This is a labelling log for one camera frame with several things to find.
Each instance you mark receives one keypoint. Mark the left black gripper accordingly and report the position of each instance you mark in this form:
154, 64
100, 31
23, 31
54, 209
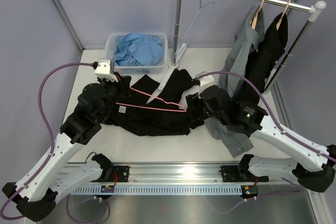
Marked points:
123, 85

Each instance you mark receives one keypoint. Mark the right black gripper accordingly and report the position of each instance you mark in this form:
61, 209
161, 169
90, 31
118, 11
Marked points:
193, 101

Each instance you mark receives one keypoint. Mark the pink wire hanger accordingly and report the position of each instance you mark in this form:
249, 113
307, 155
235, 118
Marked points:
141, 93

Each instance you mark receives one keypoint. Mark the black shirt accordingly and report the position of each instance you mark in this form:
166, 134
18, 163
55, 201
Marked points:
261, 62
143, 121

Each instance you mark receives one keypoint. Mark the light blue shirt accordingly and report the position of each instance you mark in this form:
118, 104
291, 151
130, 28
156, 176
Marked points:
137, 49

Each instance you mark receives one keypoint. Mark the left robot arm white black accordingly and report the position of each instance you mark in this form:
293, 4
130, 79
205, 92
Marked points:
37, 193

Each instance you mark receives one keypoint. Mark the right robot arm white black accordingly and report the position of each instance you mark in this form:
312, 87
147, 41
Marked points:
310, 164

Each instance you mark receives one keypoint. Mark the black shirt on wooden hanger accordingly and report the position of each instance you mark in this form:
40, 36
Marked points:
261, 62

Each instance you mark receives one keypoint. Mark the grey shirt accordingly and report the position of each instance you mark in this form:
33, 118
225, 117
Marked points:
247, 40

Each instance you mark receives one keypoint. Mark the wooden hanger with grey shirt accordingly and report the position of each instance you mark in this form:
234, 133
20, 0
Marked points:
255, 18

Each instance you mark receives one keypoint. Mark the wooden hanger with black shirt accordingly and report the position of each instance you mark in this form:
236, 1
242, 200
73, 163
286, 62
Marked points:
282, 15

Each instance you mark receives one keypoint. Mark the white plastic basket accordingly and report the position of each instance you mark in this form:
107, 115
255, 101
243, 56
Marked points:
111, 45

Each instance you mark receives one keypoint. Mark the metal clothes rack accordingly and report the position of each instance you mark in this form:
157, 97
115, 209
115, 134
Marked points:
313, 11

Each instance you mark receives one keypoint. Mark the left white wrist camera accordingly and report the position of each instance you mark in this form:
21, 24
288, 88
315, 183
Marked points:
103, 69

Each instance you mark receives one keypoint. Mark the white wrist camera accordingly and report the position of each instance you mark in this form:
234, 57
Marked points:
103, 69
206, 81

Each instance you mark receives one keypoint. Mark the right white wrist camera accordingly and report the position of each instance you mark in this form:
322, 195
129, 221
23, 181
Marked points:
206, 81

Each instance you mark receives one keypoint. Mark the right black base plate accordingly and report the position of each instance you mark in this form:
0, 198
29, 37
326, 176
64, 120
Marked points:
234, 173

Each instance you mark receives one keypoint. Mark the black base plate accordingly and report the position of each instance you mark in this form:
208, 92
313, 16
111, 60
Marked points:
234, 173
118, 174

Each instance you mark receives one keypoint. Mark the aluminium mounting rail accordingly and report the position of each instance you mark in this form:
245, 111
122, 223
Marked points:
149, 174

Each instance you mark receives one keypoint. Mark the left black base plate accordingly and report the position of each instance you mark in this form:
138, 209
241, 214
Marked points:
118, 174

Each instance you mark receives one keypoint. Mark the white slotted cable duct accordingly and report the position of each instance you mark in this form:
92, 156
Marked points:
170, 190

